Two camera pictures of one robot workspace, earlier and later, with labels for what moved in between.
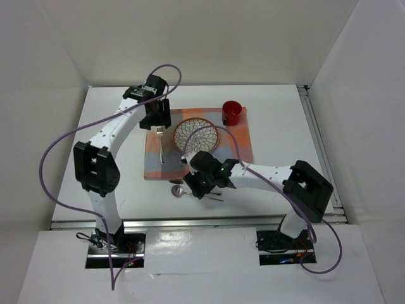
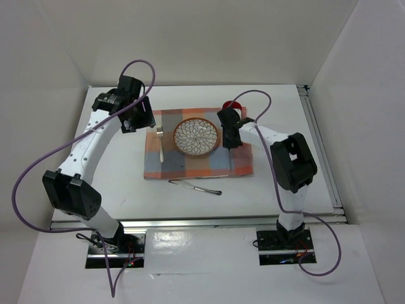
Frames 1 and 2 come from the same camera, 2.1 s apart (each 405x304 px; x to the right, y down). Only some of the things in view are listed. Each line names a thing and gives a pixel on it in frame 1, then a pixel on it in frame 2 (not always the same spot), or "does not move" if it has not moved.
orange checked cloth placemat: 162,157 does not move
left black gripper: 163,119 -> 146,118
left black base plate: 121,243 does not move
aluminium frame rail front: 196,223 does not move
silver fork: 160,133 does not move
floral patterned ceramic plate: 201,139 does not move
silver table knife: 178,182 does not move
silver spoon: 178,191 -> 231,159
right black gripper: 191,178 -> 227,144
